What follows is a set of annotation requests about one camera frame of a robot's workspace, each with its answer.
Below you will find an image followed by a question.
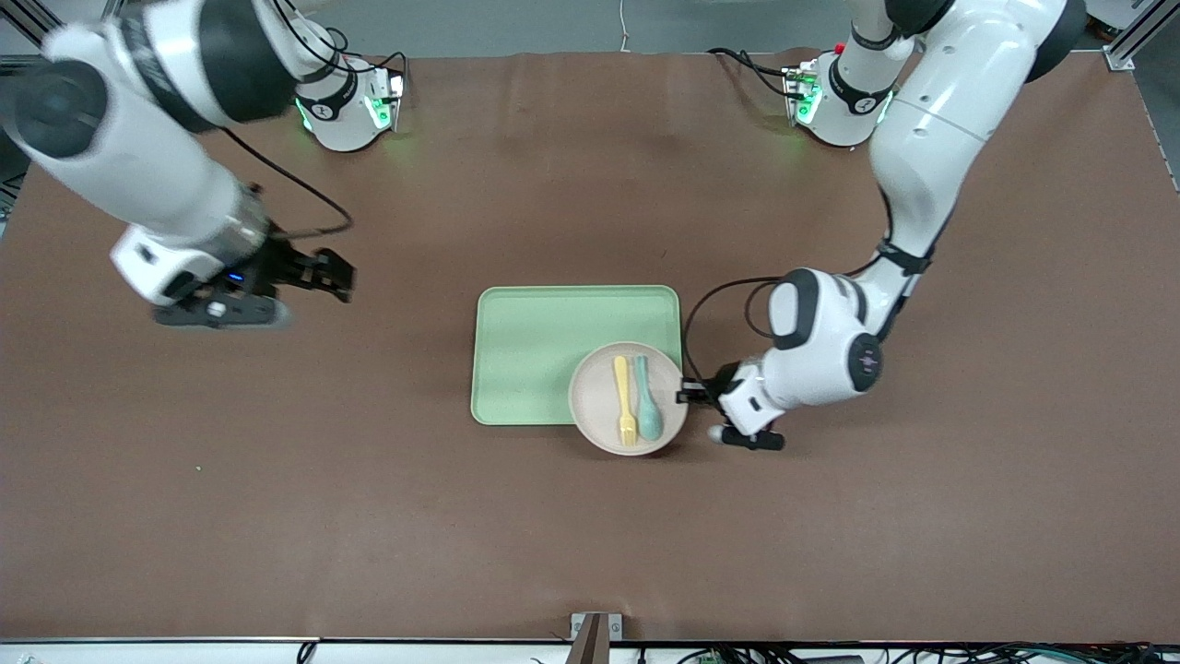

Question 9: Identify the beige round plate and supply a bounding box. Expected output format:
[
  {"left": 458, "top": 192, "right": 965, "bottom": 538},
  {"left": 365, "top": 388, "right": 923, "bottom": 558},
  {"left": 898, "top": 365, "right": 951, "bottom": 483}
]
[{"left": 568, "top": 341, "right": 690, "bottom": 457}]

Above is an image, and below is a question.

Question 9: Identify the black base cable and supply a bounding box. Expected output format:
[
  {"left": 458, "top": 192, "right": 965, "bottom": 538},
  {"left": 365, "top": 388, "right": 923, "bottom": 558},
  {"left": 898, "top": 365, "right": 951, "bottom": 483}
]
[
  {"left": 708, "top": 46, "right": 803, "bottom": 101},
  {"left": 273, "top": 0, "right": 409, "bottom": 98}
]

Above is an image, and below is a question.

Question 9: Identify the black right base cable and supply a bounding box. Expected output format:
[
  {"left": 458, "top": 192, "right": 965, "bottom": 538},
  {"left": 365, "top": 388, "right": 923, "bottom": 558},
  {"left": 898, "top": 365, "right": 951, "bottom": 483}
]
[{"left": 273, "top": 0, "right": 409, "bottom": 98}]

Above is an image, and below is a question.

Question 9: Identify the black cable bundle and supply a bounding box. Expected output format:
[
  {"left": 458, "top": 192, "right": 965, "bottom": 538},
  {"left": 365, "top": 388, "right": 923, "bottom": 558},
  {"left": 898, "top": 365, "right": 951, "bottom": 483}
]
[{"left": 636, "top": 643, "right": 1180, "bottom": 664}]

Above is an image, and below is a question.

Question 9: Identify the teal plastic spoon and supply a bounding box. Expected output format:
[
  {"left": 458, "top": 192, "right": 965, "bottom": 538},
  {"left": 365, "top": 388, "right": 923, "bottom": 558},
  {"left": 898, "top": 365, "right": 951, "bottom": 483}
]
[{"left": 633, "top": 355, "right": 665, "bottom": 442}]

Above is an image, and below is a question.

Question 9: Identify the aluminium frame profile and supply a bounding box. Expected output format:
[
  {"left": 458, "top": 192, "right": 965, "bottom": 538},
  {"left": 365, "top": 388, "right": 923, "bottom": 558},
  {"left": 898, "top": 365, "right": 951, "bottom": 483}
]
[
  {"left": 0, "top": 0, "right": 67, "bottom": 45},
  {"left": 1102, "top": 0, "right": 1180, "bottom": 72}
]

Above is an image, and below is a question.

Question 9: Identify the light green rectangular tray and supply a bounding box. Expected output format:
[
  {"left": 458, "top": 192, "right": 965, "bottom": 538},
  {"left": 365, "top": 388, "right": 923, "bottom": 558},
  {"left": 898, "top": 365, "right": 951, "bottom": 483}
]
[{"left": 470, "top": 285, "right": 684, "bottom": 427}]

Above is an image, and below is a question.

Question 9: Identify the black left base cable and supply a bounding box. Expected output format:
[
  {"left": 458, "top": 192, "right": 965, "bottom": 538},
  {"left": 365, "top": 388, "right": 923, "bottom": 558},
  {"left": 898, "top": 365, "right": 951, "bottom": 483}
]
[{"left": 708, "top": 46, "right": 803, "bottom": 101}]

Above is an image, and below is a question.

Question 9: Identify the yellow plastic fork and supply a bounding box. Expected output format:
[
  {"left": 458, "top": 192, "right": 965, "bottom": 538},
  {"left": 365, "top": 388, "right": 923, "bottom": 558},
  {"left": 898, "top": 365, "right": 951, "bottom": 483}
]
[{"left": 613, "top": 355, "right": 639, "bottom": 448}]

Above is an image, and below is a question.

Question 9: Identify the aluminium camera post bracket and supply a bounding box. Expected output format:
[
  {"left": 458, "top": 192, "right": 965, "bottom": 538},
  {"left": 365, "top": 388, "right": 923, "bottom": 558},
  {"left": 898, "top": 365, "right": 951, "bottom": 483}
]
[{"left": 570, "top": 612, "right": 624, "bottom": 664}]

